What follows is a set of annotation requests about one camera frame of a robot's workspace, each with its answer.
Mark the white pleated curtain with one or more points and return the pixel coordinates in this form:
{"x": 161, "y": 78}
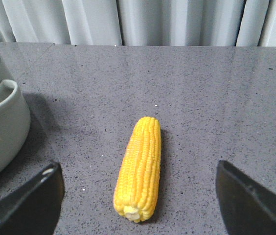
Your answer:
{"x": 242, "y": 23}

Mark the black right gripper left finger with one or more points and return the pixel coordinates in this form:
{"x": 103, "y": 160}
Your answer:
{"x": 34, "y": 208}

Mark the yellow corn cob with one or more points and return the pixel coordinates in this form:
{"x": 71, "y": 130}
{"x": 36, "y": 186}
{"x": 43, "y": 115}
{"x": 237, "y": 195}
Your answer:
{"x": 137, "y": 187}

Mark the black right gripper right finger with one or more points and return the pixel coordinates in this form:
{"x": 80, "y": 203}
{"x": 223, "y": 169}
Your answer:
{"x": 247, "y": 208}

